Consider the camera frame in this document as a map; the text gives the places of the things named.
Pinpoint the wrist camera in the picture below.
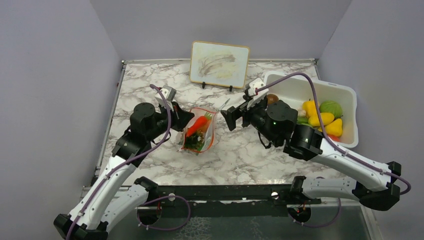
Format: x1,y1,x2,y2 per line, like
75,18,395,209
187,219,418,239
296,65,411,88
155,85,177,111
243,77,269,110

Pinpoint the red apple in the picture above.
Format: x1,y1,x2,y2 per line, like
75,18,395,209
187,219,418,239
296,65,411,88
328,134,341,142

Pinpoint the toy pineapple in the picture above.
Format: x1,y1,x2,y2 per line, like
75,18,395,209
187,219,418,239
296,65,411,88
183,130,205,152

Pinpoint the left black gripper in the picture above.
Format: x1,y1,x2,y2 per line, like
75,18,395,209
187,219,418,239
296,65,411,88
146,100,196,142

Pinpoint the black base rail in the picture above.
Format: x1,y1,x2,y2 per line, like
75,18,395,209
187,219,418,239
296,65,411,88
129,184,321,222

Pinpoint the green cabbage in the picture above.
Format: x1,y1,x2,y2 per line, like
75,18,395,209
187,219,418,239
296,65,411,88
319,100,343,119

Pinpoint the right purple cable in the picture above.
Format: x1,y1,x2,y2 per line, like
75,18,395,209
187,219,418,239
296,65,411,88
255,72,412,196

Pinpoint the red carrot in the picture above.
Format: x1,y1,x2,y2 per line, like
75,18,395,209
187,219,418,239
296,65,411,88
185,112,213,136

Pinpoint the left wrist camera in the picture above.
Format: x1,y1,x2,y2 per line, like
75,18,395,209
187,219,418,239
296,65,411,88
155,85,177,111

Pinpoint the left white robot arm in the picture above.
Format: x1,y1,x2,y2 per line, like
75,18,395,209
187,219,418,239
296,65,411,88
53,101,195,240

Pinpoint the clear zip bag orange zipper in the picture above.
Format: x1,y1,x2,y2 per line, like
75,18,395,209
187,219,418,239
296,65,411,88
180,107,218,155

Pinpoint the yellow mango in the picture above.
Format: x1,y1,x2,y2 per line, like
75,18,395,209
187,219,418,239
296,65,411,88
308,112,335,127

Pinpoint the peach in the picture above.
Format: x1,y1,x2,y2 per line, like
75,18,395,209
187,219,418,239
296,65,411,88
200,119,212,133

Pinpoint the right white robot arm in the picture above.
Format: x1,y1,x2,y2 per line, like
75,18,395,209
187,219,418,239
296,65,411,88
221,98,401,211

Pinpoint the brown kiwi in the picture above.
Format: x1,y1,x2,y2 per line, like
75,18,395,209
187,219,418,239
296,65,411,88
266,93,280,106

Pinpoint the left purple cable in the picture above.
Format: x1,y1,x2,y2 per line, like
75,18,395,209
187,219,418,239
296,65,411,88
65,83,172,240

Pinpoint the green leafy vegetable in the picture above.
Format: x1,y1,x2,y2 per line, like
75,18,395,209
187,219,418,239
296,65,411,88
297,116,310,126

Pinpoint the yellow bell pepper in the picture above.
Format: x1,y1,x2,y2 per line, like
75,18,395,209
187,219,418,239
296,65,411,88
302,100,318,118

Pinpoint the yellow pear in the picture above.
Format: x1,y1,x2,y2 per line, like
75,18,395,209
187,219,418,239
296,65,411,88
325,118,343,137

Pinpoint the purple cable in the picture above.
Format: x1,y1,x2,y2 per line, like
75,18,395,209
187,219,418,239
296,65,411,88
255,72,412,196
65,83,172,240

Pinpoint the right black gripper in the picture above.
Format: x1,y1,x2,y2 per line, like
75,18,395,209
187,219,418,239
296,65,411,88
222,94,281,146

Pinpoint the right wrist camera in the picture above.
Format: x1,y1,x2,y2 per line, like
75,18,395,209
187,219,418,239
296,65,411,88
243,77,269,110

